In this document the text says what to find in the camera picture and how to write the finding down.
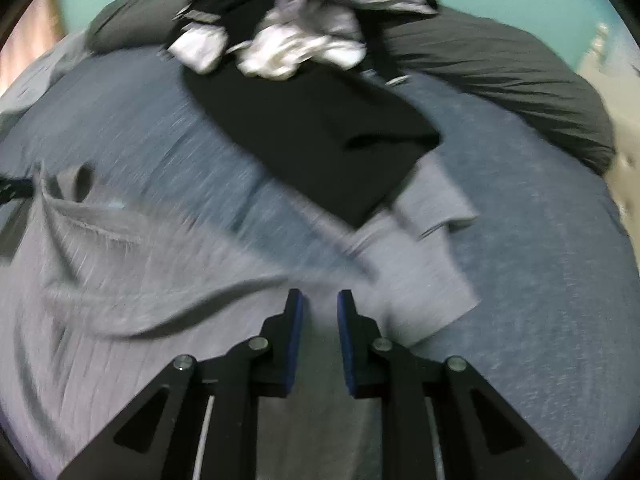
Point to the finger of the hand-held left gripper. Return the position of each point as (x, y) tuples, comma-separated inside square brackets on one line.
[(17, 187)]

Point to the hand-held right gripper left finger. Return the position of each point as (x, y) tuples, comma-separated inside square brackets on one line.
[(295, 345)]

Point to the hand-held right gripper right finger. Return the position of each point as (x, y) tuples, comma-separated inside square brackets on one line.
[(346, 345)]

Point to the grey knit sweater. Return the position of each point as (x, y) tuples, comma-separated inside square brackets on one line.
[(125, 285)]

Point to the light blue-grey blanket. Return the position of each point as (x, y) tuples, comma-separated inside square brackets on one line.
[(30, 90)]

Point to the pink curtain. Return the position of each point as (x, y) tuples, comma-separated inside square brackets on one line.
[(30, 40)]

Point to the grey garment with ribbed cuff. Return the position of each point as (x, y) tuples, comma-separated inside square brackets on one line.
[(435, 200)]

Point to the blue mottled bed sheet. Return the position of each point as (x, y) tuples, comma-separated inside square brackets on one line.
[(540, 260)]

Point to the black garment with white trim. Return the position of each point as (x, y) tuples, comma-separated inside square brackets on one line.
[(200, 45)]

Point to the dark grey bolster pillow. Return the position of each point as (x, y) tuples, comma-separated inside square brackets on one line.
[(500, 70)]

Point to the cream tufted headboard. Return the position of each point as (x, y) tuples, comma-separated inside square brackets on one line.
[(625, 160)]

